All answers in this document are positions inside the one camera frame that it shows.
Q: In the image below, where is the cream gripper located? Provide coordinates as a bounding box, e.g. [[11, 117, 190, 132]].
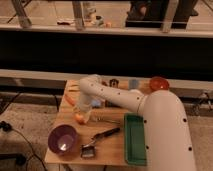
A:
[[73, 105, 91, 124]]

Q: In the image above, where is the yellow red apple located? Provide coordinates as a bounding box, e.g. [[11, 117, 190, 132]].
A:
[[74, 114, 85, 125]]

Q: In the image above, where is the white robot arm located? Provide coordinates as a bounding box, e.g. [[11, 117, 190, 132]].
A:
[[76, 74, 197, 171]]

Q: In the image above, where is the small metal cup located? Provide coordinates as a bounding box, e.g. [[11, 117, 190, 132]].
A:
[[109, 79, 119, 88]]

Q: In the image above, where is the blue translucent cup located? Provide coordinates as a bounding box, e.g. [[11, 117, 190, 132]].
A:
[[128, 79, 139, 89]]

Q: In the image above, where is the blue sponge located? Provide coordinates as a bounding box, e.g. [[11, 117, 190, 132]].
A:
[[91, 100, 102, 108]]

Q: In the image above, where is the orange carrot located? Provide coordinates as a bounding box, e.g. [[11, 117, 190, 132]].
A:
[[64, 94, 75, 106]]

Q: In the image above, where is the purple bowl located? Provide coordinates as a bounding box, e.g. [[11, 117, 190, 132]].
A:
[[48, 124, 78, 155]]

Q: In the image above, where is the green plastic tray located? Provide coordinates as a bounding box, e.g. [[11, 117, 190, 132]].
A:
[[124, 113, 147, 166]]

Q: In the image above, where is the red bowl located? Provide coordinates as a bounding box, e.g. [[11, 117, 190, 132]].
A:
[[149, 77, 169, 91]]

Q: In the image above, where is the yellow handled tool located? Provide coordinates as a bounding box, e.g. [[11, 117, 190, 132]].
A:
[[68, 85, 79, 92]]

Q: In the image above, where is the black floor cable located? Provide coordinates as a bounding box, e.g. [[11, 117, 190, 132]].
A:
[[0, 121, 48, 171]]

